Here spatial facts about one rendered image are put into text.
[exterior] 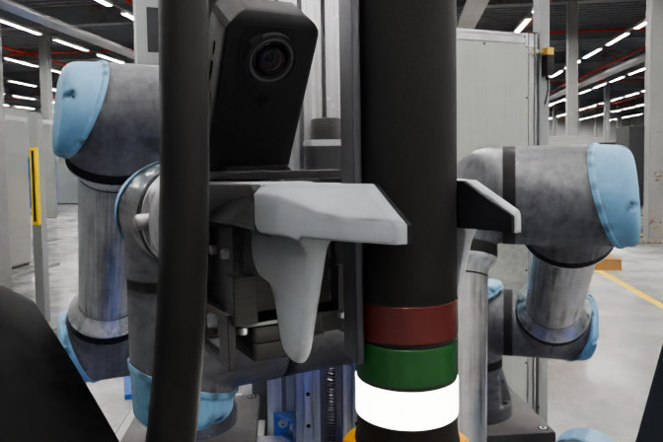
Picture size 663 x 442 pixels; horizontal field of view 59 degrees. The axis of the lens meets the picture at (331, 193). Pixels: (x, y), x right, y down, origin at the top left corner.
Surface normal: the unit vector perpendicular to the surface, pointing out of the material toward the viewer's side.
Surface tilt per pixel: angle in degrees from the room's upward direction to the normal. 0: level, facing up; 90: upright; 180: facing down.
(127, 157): 122
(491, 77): 90
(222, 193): 90
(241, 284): 89
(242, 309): 89
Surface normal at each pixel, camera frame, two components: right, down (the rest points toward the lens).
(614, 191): -0.25, -0.08
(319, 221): -0.68, 0.04
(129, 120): 0.43, 0.34
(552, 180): -0.28, -0.29
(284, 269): -0.91, 0.04
